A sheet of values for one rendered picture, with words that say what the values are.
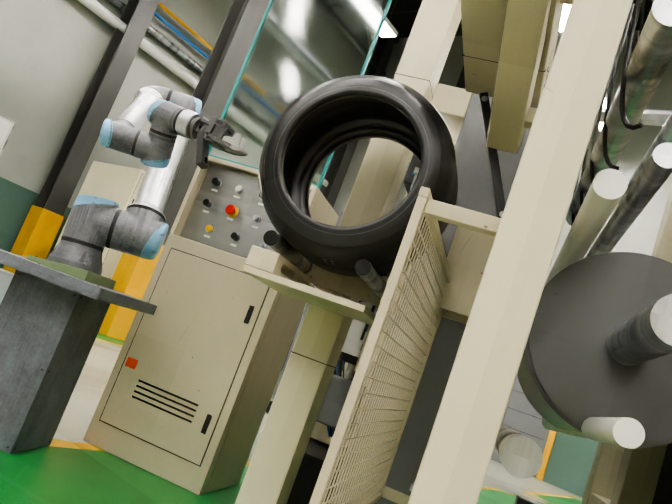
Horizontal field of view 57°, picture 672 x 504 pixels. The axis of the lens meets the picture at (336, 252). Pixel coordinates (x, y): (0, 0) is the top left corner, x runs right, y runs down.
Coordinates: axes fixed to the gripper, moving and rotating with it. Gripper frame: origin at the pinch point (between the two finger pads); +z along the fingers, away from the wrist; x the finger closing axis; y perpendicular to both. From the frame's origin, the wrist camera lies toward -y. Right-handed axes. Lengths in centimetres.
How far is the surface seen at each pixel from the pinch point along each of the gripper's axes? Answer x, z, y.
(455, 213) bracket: -60, 79, -8
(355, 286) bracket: 23, 46, -20
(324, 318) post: 26, 41, -34
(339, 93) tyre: -12.5, 25.3, 25.0
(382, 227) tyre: -12, 55, -6
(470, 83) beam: 18, 51, 56
